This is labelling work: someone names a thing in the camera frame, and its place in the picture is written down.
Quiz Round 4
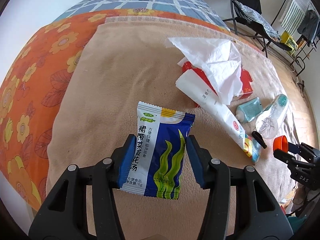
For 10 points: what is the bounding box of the blue checked mattress cover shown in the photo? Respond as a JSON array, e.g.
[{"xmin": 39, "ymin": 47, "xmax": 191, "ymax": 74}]
[{"xmin": 57, "ymin": 0, "xmax": 229, "ymax": 29}]

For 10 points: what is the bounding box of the large white tissue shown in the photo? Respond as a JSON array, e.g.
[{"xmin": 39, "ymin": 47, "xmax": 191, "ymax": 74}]
[{"xmin": 165, "ymin": 37, "xmax": 242, "ymax": 105}]

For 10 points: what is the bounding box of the clear plastic bottle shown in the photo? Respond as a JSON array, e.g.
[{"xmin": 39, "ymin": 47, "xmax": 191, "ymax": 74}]
[{"xmin": 255, "ymin": 94, "xmax": 289, "ymax": 139}]

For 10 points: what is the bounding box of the striped hanging towel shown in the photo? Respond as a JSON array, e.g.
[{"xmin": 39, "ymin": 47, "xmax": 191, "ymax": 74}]
[{"xmin": 280, "ymin": 0, "xmax": 311, "ymax": 36}]

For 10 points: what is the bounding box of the teal cream tube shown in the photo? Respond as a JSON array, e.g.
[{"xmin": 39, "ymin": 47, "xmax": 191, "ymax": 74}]
[{"xmin": 235, "ymin": 97, "xmax": 263, "ymax": 123}]

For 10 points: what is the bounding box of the orange floral sheet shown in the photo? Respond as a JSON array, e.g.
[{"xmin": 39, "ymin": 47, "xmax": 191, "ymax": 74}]
[{"xmin": 0, "ymin": 8, "xmax": 263, "ymax": 212}]

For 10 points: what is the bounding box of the yellow crate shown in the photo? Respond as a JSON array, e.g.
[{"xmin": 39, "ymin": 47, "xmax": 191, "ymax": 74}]
[{"xmin": 280, "ymin": 31, "xmax": 298, "ymax": 56}]

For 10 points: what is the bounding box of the dark hanging jacket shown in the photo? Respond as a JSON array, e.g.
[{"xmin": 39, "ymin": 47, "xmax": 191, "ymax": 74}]
[{"xmin": 297, "ymin": 10, "xmax": 319, "ymax": 47}]

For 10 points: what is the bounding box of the red cardboard box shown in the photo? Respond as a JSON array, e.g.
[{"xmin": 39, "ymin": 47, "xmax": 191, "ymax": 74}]
[{"xmin": 178, "ymin": 60, "xmax": 253, "ymax": 101}]

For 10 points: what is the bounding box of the white wet wipe packet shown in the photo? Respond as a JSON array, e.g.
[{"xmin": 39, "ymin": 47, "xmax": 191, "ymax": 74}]
[{"xmin": 176, "ymin": 69, "xmax": 261, "ymax": 163}]

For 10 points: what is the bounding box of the black folding chair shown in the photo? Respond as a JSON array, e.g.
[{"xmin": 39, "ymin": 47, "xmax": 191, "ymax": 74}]
[{"xmin": 223, "ymin": 0, "xmax": 292, "ymax": 53}]

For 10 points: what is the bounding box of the beige blanket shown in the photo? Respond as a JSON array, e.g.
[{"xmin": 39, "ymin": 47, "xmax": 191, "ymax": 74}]
[{"xmin": 47, "ymin": 16, "xmax": 293, "ymax": 239}]

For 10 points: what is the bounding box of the black clothes rack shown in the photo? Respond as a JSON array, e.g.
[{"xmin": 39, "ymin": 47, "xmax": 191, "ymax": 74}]
[{"xmin": 272, "ymin": 0, "xmax": 319, "ymax": 77}]

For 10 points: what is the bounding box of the black white chair cushion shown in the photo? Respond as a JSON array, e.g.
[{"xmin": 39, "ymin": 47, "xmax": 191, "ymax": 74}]
[{"xmin": 233, "ymin": 0, "xmax": 280, "ymax": 42}]

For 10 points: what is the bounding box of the black hair tie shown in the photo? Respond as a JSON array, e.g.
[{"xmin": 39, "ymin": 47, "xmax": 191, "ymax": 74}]
[{"xmin": 251, "ymin": 130, "xmax": 267, "ymax": 150}]

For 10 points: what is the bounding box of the blue seaweed soup packet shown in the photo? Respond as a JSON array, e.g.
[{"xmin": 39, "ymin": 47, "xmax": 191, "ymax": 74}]
[{"xmin": 120, "ymin": 101, "xmax": 195, "ymax": 200}]

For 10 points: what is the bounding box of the orange plastic cap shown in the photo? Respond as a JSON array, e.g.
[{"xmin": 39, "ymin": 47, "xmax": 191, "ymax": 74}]
[{"xmin": 273, "ymin": 135, "xmax": 289, "ymax": 153}]

